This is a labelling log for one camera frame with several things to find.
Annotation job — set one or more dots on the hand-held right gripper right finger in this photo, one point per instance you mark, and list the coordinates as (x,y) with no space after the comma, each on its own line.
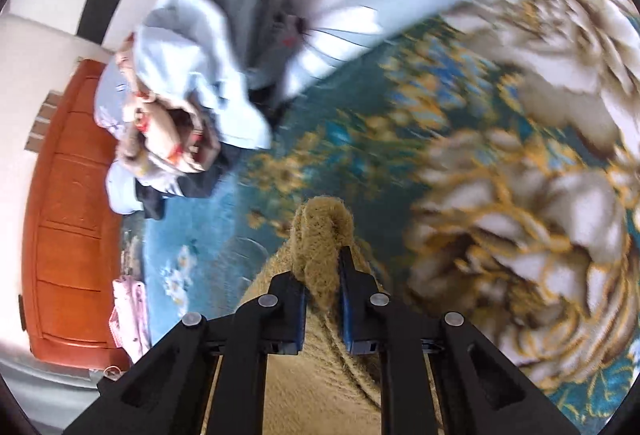
(345,310)

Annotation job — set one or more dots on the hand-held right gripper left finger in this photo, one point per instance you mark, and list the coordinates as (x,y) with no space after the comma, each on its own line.
(300,315)

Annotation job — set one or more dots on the tan fuzzy sweater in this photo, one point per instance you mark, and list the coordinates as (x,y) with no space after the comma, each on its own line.
(320,390)

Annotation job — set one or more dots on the pile of mixed clothes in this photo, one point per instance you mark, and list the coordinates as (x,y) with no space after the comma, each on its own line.
(197,50)

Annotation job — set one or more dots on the teal floral blanket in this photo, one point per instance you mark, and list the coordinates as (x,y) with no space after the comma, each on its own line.
(450,175)

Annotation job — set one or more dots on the pink patterned cloth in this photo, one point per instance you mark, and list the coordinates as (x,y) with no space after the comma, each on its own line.
(129,317)

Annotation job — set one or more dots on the dark navy garment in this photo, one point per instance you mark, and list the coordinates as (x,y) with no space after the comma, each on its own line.
(185,187)

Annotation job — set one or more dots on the beige patterned garment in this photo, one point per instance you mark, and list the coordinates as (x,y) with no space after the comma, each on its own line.
(160,130)

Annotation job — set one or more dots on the orange wooden headboard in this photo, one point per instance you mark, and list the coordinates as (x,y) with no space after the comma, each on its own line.
(70,225)

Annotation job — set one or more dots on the grey garment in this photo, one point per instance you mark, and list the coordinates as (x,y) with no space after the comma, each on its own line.
(252,15)

